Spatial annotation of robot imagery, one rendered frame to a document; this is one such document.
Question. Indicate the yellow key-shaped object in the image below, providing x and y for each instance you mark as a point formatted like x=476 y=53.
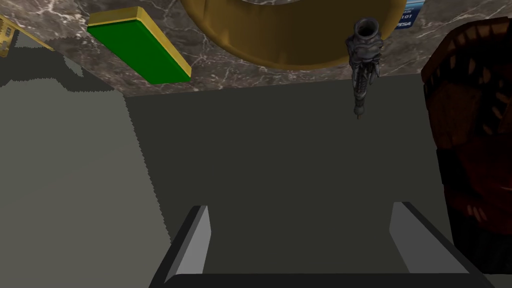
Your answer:
x=10 y=34

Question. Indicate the green and yellow sponge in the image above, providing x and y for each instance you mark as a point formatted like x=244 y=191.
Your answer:
x=142 y=50

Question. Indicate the yellow-brown round bowl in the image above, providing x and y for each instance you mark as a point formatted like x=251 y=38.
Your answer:
x=292 y=34

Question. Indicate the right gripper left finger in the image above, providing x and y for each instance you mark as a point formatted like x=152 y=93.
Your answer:
x=193 y=244

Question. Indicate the dark red-brown basket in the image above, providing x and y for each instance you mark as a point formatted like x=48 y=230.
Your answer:
x=472 y=140

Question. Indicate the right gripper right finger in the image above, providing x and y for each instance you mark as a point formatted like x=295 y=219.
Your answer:
x=424 y=244

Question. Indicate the blue and white card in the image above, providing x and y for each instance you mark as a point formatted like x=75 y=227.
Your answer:
x=408 y=18

